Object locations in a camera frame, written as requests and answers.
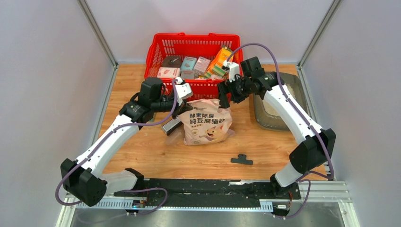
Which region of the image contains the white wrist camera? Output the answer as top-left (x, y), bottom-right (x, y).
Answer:
top-left (172, 77), bottom-right (193, 105)
top-left (222, 61), bottom-right (240, 82)

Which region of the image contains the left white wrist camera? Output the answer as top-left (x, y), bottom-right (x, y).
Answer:
top-left (172, 77), bottom-right (193, 105)

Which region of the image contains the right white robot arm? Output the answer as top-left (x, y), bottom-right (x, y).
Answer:
top-left (218, 57), bottom-right (336, 198)

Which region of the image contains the purple cable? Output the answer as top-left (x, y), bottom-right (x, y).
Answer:
top-left (55, 78), bottom-right (183, 224)
top-left (225, 43), bottom-right (335, 219)

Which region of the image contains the pink cat litter bag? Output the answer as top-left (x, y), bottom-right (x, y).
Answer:
top-left (178, 99), bottom-right (235, 146)

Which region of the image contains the teal small box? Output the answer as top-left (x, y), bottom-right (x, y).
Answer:
top-left (180, 56), bottom-right (197, 70)

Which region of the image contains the clear plastic scoop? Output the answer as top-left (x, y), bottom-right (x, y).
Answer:
top-left (165, 127), bottom-right (185, 146)

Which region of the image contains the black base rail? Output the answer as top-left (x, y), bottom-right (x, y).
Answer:
top-left (114, 178), bottom-right (301, 209)

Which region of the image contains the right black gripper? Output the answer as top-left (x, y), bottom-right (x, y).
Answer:
top-left (216, 75), bottom-right (252, 109)

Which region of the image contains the grey litter box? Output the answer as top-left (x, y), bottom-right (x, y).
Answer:
top-left (253, 71), bottom-right (309, 131)

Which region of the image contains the orange striped sponge pack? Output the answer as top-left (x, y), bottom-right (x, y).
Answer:
top-left (204, 46), bottom-right (232, 79)

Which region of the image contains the pink white box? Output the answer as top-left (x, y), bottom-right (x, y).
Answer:
top-left (157, 67), bottom-right (181, 79)

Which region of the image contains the black bag clip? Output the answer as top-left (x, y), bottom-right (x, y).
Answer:
top-left (230, 154), bottom-right (253, 166)

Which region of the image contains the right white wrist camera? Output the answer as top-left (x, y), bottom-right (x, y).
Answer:
top-left (222, 61), bottom-right (240, 82)

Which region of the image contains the grey pink small box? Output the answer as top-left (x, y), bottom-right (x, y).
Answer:
top-left (193, 57), bottom-right (211, 75)

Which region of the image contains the red plastic shopping basket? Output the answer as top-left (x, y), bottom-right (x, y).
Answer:
top-left (144, 33), bottom-right (241, 100)

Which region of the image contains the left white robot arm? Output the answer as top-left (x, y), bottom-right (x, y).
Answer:
top-left (55, 77), bottom-right (193, 207)

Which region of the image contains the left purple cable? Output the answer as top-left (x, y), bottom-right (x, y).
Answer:
top-left (55, 78), bottom-right (183, 224)

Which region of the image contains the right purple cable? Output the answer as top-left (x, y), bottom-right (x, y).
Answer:
top-left (225, 43), bottom-right (335, 219)

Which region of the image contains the black rectangular box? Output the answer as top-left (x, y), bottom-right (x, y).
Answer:
top-left (161, 118), bottom-right (183, 136)

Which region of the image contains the brown round tin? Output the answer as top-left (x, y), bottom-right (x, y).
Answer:
top-left (161, 55), bottom-right (182, 68)

